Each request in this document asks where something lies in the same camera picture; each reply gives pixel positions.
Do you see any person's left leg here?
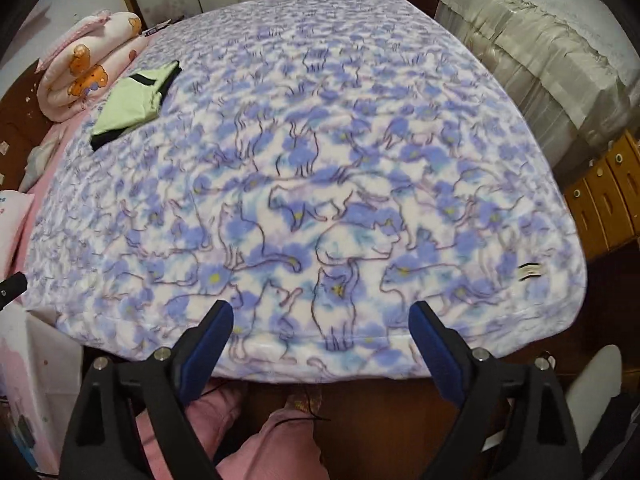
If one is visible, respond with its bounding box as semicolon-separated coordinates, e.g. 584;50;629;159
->
135;385;242;480

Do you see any person's leg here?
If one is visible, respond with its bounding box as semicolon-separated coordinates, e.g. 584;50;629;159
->
220;407;331;480
135;385;242;480

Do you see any purple cat print blanket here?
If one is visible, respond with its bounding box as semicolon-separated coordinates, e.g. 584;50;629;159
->
22;0;588;381

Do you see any green and black hooded jacket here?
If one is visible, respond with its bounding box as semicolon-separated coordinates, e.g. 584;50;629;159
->
90;60;181;152

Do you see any pink bed sheet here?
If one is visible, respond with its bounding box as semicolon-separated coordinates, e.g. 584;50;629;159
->
20;120;71;281

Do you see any white plastic object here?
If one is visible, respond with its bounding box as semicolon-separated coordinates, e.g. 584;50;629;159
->
565;345;623;422

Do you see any grey pillow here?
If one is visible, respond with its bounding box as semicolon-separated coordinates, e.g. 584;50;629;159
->
20;137;63;193

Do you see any person's right leg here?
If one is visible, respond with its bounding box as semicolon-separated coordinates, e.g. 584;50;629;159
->
220;407;331;480

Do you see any wooden drawer cabinet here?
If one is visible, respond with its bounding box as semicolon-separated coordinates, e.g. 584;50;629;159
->
564;130;640;261

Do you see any white lace cloth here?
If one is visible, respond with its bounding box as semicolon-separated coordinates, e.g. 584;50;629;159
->
465;0;640;86

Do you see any folded bear print quilt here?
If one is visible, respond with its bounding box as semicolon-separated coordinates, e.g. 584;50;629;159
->
37;10;151;122

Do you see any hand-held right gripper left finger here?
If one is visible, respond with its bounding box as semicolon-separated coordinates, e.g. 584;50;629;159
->
60;300;235;480

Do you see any white printed storage box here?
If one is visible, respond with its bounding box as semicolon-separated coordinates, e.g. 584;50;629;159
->
0;305;86;480

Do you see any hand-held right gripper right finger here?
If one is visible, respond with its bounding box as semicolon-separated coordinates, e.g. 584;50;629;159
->
409;301;583;480

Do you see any patterned slipper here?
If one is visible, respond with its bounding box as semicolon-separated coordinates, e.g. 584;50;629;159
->
286;391;322;417

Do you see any wooden headboard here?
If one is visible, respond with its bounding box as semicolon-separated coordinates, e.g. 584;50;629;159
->
0;57;58;196

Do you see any pink lace-trimmed pillow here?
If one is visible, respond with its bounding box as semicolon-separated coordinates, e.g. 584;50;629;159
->
37;10;113;61

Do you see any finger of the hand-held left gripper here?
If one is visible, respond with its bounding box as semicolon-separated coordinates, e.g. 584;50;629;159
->
0;272;28;309

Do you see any white planet print cushion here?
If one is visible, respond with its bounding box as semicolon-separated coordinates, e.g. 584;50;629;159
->
0;190;36;273

